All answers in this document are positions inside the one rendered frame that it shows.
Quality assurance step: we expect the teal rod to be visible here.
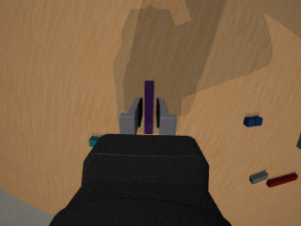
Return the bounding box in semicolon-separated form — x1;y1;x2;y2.
89;136;100;147

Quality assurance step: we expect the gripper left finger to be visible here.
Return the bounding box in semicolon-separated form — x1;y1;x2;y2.
119;98;143;135

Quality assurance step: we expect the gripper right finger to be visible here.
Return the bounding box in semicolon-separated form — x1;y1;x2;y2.
156;98;177;135

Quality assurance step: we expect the purple rod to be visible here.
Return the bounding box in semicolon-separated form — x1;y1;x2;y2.
144;80;154;134

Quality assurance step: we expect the small blue cube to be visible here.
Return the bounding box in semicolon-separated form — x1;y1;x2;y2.
252;116;263;126
243;117;255;127

